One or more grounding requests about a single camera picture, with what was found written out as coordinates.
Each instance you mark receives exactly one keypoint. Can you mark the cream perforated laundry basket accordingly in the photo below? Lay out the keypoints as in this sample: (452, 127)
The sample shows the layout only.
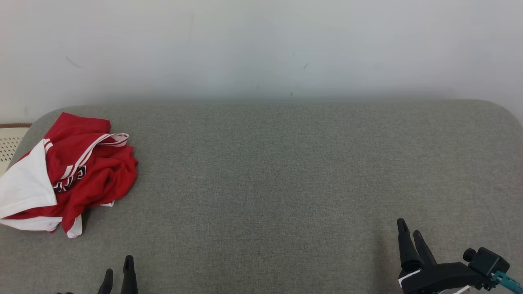
(10, 143)

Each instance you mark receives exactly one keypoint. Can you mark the red shirt white sleeves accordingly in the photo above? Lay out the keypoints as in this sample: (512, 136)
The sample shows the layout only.
(24, 179)

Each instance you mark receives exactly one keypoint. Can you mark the red shorts white stripes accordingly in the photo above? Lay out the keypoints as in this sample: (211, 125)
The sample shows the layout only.
(30, 223)

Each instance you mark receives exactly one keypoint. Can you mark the teal right camera connector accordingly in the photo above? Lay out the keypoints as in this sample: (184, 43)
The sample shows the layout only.
(506, 281)

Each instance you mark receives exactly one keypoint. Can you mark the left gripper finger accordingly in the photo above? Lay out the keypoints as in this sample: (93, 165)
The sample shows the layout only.
(129, 277)
(105, 283)

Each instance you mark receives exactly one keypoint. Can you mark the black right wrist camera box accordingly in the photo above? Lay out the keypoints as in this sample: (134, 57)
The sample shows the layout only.
(490, 261)

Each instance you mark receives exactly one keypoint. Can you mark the grey fabric sofa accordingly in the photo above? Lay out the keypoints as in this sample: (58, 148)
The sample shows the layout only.
(269, 183)

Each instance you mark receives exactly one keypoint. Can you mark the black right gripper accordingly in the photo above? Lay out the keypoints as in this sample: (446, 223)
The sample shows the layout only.
(441, 279)

